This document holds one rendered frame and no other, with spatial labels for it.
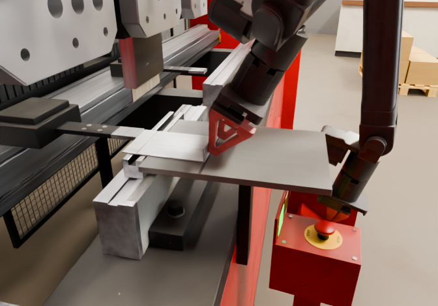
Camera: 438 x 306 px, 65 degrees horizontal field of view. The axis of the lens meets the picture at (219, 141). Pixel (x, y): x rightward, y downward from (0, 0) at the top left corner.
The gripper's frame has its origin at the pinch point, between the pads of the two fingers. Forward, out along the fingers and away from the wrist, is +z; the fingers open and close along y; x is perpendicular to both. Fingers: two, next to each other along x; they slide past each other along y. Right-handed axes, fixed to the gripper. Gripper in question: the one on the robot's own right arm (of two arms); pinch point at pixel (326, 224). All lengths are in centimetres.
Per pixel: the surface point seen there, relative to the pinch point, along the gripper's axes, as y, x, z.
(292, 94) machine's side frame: 24, -195, 40
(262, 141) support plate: 18.9, 16.8, -22.0
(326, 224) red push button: 2.3, 9.7, -6.8
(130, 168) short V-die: 35.0, 29.1, -16.1
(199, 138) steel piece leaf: 28.5, 19.4, -19.6
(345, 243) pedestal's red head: -2.2, 10.2, -4.9
